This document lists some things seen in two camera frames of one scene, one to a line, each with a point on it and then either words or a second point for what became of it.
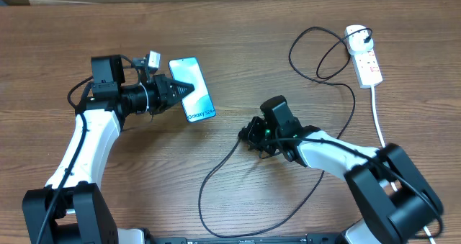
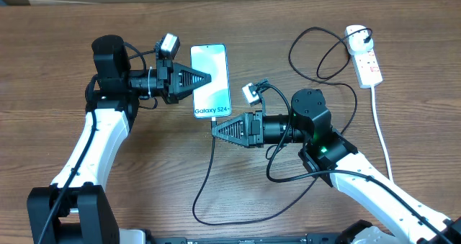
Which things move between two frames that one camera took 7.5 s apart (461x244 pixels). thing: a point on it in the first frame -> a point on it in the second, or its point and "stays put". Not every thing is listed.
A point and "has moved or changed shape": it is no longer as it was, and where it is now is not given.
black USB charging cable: (255, 232) -> (342, 132)
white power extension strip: (367, 69) stays put
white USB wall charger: (356, 42) stays put
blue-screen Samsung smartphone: (198, 105) has moved or changed shape
